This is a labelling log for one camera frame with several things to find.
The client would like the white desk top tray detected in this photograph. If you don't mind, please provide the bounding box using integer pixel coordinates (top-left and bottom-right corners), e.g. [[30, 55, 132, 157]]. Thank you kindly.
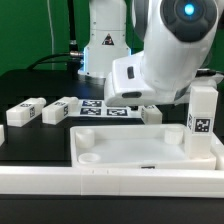
[[70, 124, 224, 170]]

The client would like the white front fence bar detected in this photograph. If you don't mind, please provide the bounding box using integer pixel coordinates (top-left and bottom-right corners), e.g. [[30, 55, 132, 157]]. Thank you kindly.
[[0, 166, 224, 198]]

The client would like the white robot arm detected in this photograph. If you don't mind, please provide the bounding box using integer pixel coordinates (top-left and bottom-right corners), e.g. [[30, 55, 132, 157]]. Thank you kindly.
[[78, 0, 224, 106]]

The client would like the white fiducial marker sheet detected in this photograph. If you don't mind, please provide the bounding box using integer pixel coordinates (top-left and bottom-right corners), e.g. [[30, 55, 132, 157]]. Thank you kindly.
[[69, 99, 141, 118]]

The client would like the white cable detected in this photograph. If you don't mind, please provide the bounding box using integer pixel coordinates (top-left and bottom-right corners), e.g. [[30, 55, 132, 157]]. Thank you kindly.
[[46, 0, 56, 70]]

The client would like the white block left edge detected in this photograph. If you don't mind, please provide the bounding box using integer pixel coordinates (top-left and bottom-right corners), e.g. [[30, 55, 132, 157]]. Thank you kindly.
[[0, 125, 5, 146]]

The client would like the black cable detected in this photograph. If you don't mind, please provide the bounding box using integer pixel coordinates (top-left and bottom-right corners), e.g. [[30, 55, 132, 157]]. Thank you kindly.
[[27, 50, 85, 70]]

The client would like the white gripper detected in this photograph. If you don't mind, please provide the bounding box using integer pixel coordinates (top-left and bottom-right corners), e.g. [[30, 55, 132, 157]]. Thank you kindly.
[[104, 49, 224, 107]]

